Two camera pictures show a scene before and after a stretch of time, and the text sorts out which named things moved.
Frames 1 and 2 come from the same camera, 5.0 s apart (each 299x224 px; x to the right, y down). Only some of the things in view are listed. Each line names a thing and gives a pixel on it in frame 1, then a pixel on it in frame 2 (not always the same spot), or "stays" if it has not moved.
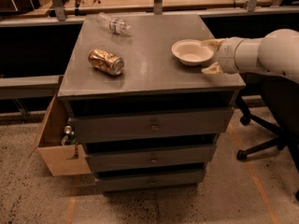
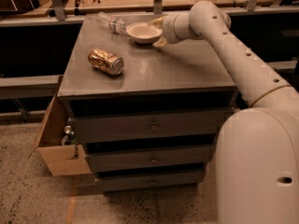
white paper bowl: x=192 y=52 to x=142 y=33
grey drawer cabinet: x=142 y=105 stays
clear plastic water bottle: x=115 y=24 stays
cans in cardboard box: x=69 y=139 stays
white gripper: x=228 y=55 to x=167 y=28
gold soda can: x=106 y=62 stays
